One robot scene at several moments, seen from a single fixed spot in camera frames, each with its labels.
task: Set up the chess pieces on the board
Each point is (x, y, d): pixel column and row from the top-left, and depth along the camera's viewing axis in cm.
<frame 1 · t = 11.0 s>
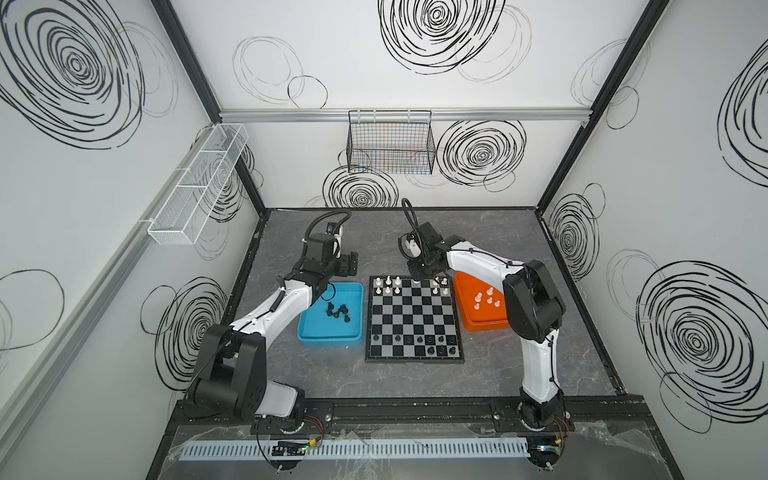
left hand: (343, 251, 89), fingers open
right hand: (411, 272, 96), fingers closed
black white chess board: (411, 321, 91), point 2 cm above the table
teal plastic tray: (317, 329, 90), on the table
orange plastic tray: (478, 308, 94), point 2 cm above the table

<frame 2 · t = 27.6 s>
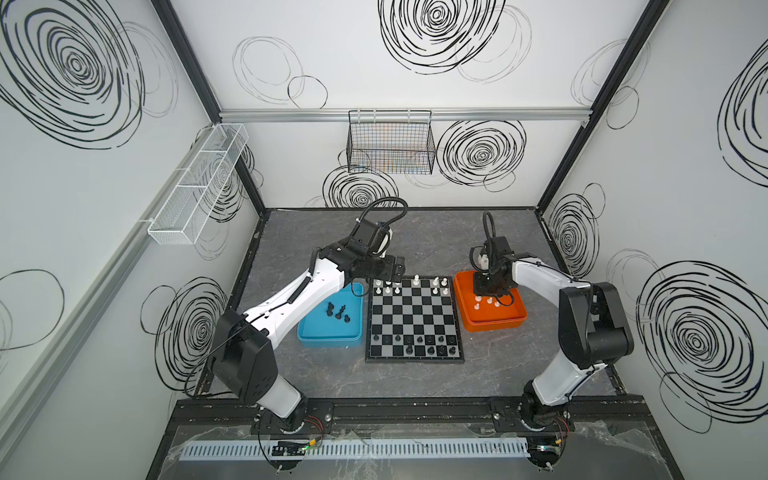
left hand: (394, 266, 82), fingers open
right hand: (475, 289, 94), fingers open
white queen chess piece: (416, 281, 98), point 4 cm above the table
the other named things where they were.

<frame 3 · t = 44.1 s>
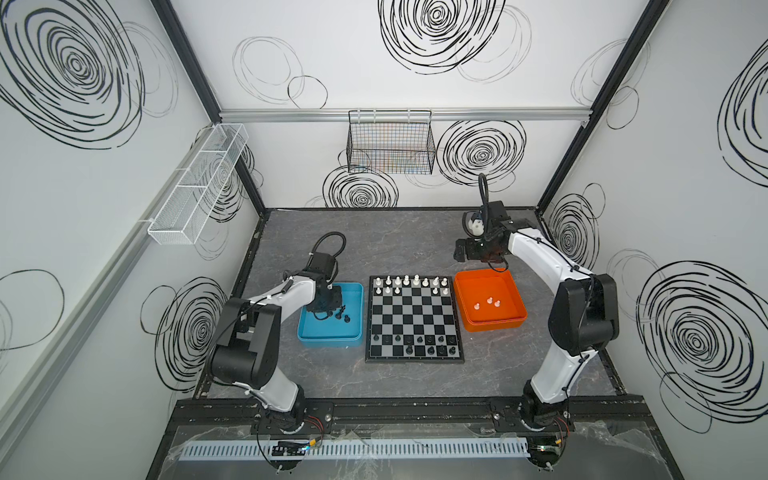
left hand: (335, 301, 94), fingers closed
right hand: (466, 254, 92), fingers open
the named things where they were.

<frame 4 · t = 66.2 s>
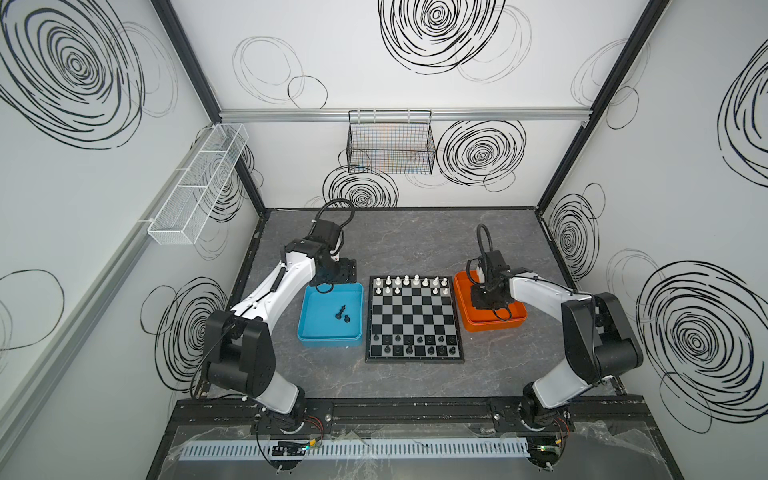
left hand: (344, 275, 87), fingers open
right hand: (474, 301, 93), fingers closed
the named things where they were.

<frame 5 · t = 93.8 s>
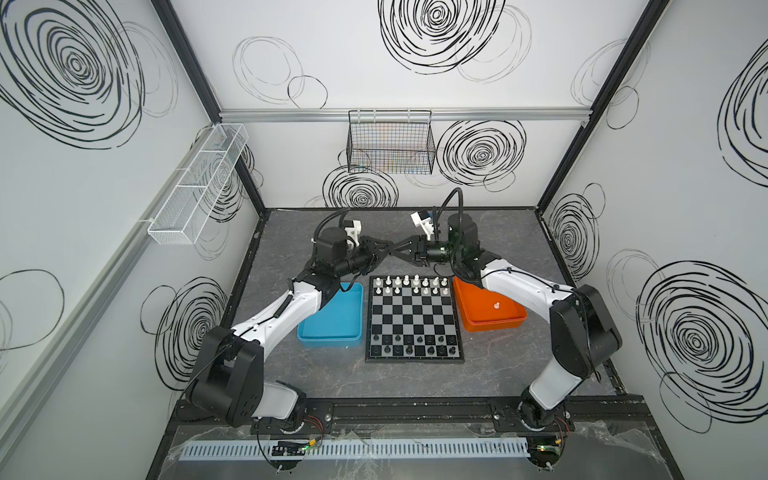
left hand: (397, 245, 77), fingers closed
right hand: (393, 255, 75), fingers open
the named things where they were.

